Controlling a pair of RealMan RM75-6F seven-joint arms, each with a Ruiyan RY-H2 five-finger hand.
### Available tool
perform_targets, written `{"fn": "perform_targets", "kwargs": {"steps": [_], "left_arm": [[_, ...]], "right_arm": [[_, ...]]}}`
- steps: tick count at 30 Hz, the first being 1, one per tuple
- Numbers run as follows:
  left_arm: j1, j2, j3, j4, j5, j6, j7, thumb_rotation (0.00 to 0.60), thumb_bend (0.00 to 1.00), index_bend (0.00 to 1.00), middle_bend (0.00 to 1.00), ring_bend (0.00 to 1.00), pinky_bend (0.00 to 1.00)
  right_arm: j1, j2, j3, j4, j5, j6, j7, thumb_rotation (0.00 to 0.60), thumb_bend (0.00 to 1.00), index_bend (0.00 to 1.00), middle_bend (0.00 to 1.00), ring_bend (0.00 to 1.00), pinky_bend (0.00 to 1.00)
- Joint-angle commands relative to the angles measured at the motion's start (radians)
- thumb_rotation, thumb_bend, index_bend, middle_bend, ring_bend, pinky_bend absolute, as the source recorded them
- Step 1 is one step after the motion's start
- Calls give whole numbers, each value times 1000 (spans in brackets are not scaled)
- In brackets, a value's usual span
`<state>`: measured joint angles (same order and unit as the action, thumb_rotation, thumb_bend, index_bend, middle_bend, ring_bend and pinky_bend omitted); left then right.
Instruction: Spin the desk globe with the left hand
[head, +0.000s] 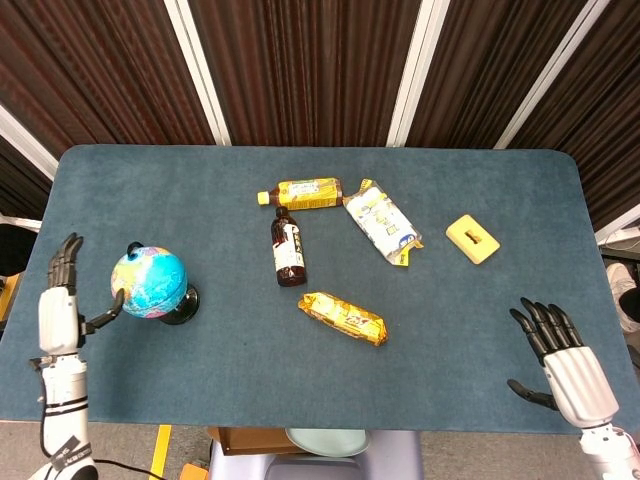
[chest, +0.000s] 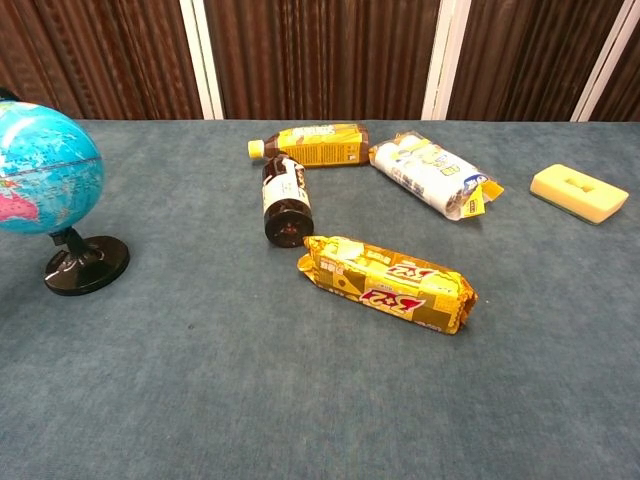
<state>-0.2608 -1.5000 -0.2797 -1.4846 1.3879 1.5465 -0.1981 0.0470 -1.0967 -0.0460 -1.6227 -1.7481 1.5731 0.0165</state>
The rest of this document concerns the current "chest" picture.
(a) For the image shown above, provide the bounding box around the blue desk globe black stand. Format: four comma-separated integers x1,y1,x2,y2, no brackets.
0,87,131,297

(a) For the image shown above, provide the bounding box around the dark bottle white label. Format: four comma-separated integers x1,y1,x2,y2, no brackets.
260,154,316,249

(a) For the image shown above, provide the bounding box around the golden biscuit pack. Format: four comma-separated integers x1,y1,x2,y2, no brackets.
296,234,479,336

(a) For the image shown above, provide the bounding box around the yellow capped tea bottle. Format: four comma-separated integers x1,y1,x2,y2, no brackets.
247,122,371,169

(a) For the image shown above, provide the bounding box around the white snack package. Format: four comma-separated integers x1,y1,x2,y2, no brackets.
368,130,506,222

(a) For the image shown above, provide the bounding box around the blue table cloth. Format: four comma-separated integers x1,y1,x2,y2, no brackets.
0,118,640,480

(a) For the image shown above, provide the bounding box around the brown pleated curtain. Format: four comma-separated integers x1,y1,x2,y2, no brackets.
0,0,640,123

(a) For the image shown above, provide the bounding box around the yellow green sponge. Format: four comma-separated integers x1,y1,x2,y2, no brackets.
529,163,630,226

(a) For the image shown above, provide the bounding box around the white frame post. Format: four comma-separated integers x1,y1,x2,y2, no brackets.
421,0,473,121
179,0,226,121
570,0,640,123

